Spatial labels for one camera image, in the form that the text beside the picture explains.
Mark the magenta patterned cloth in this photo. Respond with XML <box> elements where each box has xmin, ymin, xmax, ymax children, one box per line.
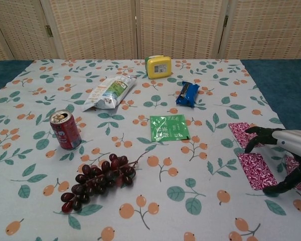
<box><xmin>237</xmin><ymin>152</ymin><xmax>278</xmax><ymax>191</ymax></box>

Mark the yellow lidded plastic box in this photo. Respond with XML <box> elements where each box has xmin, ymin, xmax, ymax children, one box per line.
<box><xmin>144</xmin><ymin>55</ymin><xmax>172</xmax><ymax>80</ymax></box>

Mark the red drink can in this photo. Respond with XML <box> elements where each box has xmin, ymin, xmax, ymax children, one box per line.
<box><xmin>49</xmin><ymin>109</ymin><xmax>82</xmax><ymax>151</ymax></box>

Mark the dark red grape bunch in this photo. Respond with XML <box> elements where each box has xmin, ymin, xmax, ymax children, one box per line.
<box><xmin>60</xmin><ymin>150</ymin><xmax>147</xmax><ymax>214</ymax></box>

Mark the blue cookie pack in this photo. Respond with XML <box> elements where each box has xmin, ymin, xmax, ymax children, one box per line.
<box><xmin>175</xmin><ymin>80</ymin><xmax>201</xmax><ymax>108</ymax></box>

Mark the green tea sachet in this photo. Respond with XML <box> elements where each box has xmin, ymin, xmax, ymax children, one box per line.
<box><xmin>149</xmin><ymin>114</ymin><xmax>191</xmax><ymax>143</ymax></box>

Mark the white green snack bag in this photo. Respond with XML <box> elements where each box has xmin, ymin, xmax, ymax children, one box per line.
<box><xmin>81</xmin><ymin>74</ymin><xmax>138</xmax><ymax>112</ymax></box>

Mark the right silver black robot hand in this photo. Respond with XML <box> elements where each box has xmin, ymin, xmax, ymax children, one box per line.
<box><xmin>244</xmin><ymin>126</ymin><xmax>301</xmax><ymax>194</ymax></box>

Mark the floral printed tablecloth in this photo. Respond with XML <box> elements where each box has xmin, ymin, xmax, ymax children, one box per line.
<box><xmin>0</xmin><ymin>58</ymin><xmax>301</xmax><ymax>241</ymax></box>

